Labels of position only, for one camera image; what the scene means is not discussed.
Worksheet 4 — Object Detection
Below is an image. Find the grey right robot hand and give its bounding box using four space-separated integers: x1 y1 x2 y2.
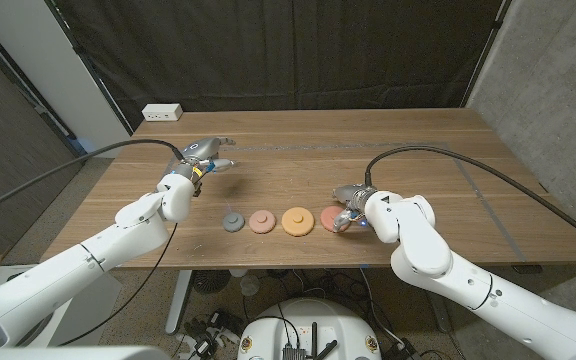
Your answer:
331 183 378 234

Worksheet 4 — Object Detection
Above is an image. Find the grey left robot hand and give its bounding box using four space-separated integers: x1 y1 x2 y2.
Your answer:
171 136 238 184

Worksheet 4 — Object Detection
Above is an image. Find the coral red toy ring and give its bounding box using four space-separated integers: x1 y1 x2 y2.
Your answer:
319 205 352 234

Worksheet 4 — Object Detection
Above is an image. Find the dusty pink toy ring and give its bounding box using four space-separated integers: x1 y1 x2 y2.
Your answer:
248 209 277 235

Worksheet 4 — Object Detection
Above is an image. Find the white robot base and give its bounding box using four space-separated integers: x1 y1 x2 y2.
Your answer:
237 298 383 360

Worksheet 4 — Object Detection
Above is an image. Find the white power strip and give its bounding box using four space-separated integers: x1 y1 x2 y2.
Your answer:
141 103 184 123

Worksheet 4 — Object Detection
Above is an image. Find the grey tape outline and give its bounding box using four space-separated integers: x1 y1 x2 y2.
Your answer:
117 141 528 262

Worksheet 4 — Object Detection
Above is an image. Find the grey table leg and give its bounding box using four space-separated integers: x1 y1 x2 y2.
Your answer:
420 267 453 334

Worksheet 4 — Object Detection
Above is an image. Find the black backdrop curtain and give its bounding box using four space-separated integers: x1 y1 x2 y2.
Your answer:
50 0 512 132

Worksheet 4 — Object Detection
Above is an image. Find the black floor fan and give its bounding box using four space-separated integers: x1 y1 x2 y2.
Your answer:
191 269 232 295

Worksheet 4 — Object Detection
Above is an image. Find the clear plastic cup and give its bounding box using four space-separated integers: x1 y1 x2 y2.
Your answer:
240 273 261 297

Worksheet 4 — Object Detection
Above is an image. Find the white table leg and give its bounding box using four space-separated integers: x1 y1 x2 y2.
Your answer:
165 269 194 335

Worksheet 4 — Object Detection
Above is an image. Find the black floor power strip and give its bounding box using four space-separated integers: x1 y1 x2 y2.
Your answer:
382 338 422 360

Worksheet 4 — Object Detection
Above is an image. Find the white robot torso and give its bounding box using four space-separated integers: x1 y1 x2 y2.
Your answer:
0 345 172 360

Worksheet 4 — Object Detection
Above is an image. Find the large orange toy ring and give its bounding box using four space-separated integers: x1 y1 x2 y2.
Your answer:
281 206 316 238

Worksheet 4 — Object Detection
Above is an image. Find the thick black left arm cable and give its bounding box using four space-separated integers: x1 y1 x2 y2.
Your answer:
0 138 187 221

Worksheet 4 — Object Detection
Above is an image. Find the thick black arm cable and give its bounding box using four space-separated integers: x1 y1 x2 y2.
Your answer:
364 144 576 253
0 138 187 221

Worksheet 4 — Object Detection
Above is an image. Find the small blue-grey toy ring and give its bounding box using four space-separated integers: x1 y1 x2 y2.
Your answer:
222 211 246 234

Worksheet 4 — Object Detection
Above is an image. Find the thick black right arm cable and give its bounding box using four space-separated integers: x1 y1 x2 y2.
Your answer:
364 144 576 253

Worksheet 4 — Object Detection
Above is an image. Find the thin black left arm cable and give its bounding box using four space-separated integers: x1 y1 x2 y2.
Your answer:
59 220 179 347

